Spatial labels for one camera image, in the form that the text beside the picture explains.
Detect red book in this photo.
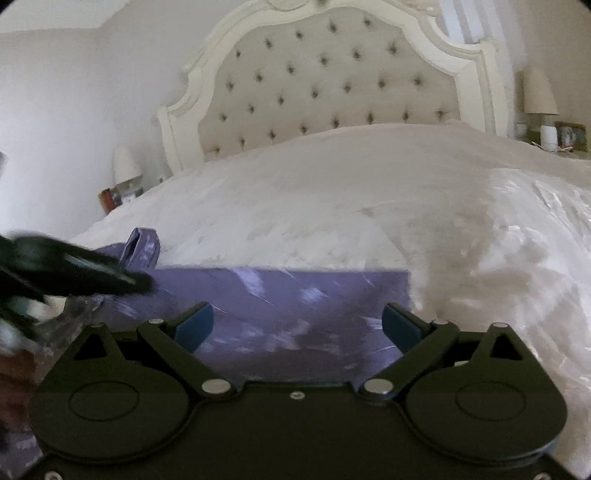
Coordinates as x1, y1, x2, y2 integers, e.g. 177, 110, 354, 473
98, 186, 117, 216

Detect cream tufted headboard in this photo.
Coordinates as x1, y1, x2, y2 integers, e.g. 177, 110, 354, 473
156, 0, 514, 175

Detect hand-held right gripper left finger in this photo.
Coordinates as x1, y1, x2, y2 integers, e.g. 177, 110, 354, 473
71, 302, 237, 400

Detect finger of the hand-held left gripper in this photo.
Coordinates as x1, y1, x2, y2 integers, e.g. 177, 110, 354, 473
65, 252, 154, 297

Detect white table lamp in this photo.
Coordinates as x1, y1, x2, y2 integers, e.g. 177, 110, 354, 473
113, 145, 145, 197
522, 68, 562, 151

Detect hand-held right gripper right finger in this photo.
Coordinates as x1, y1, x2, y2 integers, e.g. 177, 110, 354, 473
358, 302, 528, 402

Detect picture frame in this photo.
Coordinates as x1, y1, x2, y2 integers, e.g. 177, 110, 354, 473
554, 121, 590, 153

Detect purple patterned pants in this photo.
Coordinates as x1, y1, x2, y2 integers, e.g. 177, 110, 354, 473
9, 226, 411, 467

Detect white fluffy blanket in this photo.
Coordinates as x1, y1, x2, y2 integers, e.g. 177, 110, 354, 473
69, 122, 591, 462

